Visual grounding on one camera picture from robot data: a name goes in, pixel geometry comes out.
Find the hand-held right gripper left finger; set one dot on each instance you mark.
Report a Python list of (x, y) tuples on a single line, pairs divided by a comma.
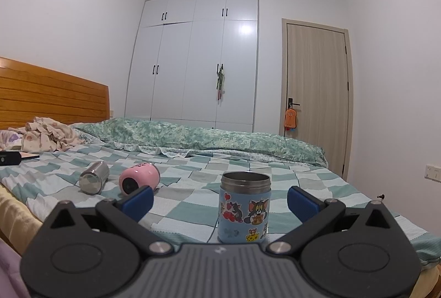
[(140, 202)]

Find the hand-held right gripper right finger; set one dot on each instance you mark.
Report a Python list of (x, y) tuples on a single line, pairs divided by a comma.
[(302, 203)]

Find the pink cup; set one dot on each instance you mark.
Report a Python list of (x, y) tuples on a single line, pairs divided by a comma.
[(137, 178)]

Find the stainless steel cup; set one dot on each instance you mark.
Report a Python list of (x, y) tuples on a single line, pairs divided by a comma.
[(93, 177)]

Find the blue cartoon sticker cup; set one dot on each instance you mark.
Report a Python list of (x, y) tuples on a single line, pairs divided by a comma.
[(243, 215)]

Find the orange plush toy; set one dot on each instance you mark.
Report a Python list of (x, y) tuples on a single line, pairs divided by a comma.
[(290, 119)]

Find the green floral quilt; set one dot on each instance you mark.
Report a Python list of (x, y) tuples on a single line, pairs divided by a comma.
[(206, 138)]

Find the beige door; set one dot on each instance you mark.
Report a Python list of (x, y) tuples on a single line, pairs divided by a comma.
[(317, 95)]

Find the crumpled beige clothes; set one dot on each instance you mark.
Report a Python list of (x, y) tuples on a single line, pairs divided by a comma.
[(44, 136)]

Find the flat phone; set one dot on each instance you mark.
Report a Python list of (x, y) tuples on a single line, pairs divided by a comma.
[(30, 155)]

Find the yellow blanket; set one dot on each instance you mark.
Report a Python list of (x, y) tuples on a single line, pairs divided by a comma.
[(15, 215)]

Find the black device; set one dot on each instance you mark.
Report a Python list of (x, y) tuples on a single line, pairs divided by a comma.
[(9, 158)]

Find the wooden headboard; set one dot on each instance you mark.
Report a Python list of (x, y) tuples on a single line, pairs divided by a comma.
[(51, 95)]

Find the green hanging ornament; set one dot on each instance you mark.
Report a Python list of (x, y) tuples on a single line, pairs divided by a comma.
[(220, 81)]

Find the purple floral pillow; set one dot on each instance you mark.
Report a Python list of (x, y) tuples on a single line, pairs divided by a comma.
[(8, 139)]

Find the light purple cloth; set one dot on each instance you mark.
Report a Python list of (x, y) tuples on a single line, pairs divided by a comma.
[(10, 270)]

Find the white wardrobe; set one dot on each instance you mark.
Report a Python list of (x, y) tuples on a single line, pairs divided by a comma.
[(193, 60)]

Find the white wall socket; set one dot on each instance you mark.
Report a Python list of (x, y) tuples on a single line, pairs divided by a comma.
[(433, 172)]

